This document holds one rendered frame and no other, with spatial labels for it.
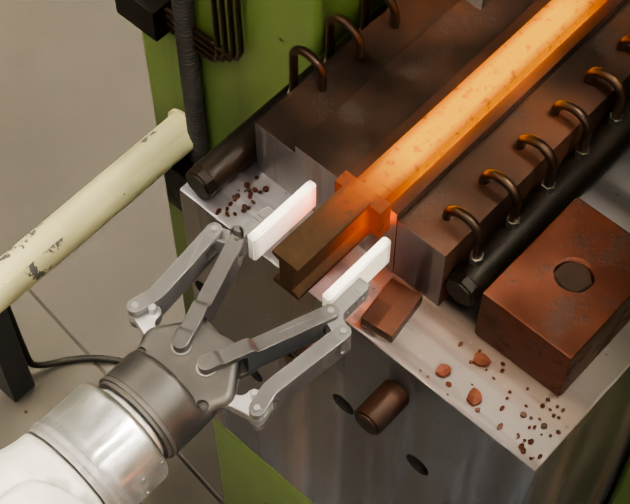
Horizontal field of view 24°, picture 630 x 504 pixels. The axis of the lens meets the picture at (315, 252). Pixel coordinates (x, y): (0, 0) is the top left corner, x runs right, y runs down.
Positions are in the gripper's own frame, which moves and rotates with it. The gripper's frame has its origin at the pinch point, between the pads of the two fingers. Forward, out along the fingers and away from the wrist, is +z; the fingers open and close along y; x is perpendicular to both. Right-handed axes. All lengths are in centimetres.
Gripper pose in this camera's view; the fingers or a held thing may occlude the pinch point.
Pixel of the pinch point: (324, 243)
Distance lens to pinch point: 110.3
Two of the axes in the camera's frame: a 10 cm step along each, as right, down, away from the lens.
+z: 6.7, -6.3, 3.9
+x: 0.0, -5.3, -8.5
